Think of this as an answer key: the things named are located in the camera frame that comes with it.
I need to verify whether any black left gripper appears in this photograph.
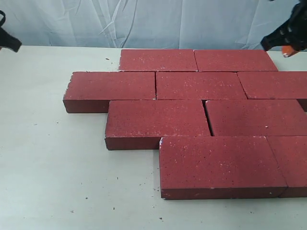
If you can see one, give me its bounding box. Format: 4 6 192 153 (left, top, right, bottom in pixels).
0 11 23 53

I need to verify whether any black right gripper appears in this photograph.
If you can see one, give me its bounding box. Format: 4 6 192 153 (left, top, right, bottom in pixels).
260 2 307 58

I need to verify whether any red brick moved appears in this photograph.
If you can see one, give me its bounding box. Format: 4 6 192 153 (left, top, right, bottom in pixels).
156 72 247 100

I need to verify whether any red brick third row right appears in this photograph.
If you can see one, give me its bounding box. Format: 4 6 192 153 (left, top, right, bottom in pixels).
237 71 307 99

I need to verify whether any red brick middle row right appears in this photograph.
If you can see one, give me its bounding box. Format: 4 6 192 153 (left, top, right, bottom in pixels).
205 99 307 136

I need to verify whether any red brick back row right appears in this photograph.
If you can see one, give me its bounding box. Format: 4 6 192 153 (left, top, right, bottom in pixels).
194 49 278 72

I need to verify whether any red brick front row right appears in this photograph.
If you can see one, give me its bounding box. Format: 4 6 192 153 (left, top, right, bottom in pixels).
267 136 307 198

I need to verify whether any red brick back row left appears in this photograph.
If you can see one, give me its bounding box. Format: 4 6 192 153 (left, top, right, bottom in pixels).
118 49 198 72

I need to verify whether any red brick front row left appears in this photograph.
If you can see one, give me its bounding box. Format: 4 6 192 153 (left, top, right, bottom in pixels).
159 137 288 200

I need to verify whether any white backdrop cloth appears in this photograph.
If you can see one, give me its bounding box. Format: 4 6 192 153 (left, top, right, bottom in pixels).
0 0 296 49

